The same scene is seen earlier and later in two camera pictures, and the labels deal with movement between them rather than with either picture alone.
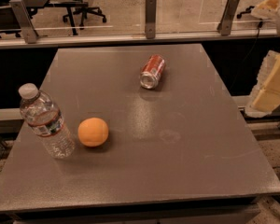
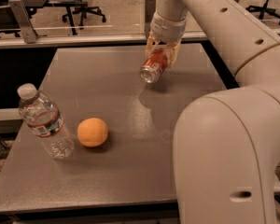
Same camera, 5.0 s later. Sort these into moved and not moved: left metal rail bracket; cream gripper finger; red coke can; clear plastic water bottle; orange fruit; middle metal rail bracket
Moved: red coke can; cream gripper finger
Not moved: clear plastic water bottle; orange fruit; left metal rail bracket; middle metal rail bracket
